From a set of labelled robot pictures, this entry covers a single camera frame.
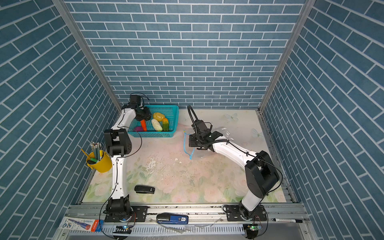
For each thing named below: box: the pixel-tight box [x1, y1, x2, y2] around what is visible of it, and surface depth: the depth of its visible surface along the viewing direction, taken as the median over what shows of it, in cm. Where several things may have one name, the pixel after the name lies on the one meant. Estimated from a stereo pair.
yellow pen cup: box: [86, 150, 113, 173], surface depth 84 cm
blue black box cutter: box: [156, 212, 189, 225], surface depth 71 cm
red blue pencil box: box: [58, 216, 104, 232], surface depth 71 cm
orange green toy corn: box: [162, 117, 170, 132], surface depth 110 cm
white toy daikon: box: [151, 118, 163, 132], surface depth 107 cm
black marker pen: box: [271, 218, 303, 223], surface depth 73 cm
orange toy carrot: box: [140, 119, 148, 132], surface depth 110 cm
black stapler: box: [134, 185, 156, 194], surface depth 80 cm
